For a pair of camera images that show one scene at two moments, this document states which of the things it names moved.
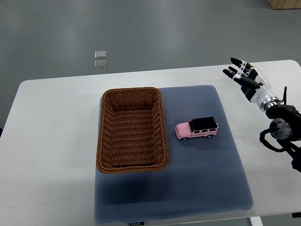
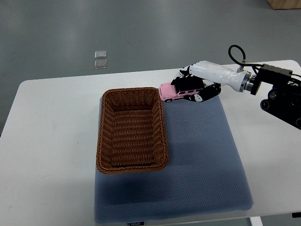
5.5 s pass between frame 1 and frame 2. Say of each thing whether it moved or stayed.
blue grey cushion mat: stayed
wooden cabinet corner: stayed
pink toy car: moved
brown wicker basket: stayed
